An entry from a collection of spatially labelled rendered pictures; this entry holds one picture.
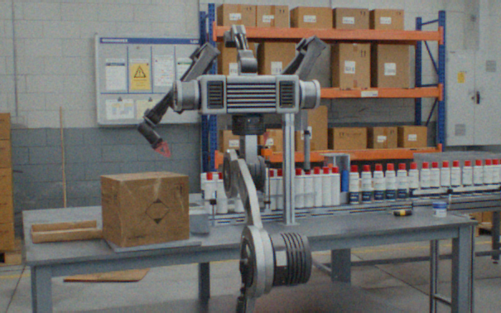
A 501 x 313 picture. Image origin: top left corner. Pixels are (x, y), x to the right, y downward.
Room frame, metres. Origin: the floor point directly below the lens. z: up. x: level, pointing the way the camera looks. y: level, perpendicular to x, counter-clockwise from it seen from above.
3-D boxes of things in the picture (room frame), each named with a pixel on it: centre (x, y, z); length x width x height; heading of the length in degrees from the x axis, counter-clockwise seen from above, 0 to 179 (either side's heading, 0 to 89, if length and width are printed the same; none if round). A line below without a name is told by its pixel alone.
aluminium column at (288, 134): (3.11, -0.17, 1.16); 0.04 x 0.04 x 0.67; 21
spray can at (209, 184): (3.11, 0.22, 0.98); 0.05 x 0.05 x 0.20
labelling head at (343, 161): (3.46, -0.44, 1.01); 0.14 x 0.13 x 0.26; 111
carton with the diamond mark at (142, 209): (2.68, 0.46, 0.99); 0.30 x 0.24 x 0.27; 122
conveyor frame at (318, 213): (3.23, -0.07, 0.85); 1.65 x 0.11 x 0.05; 111
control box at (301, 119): (3.18, -0.21, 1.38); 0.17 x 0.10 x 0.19; 166
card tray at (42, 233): (2.88, 0.86, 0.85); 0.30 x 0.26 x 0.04; 111
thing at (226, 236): (3.36, 0.11, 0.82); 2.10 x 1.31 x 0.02; 111
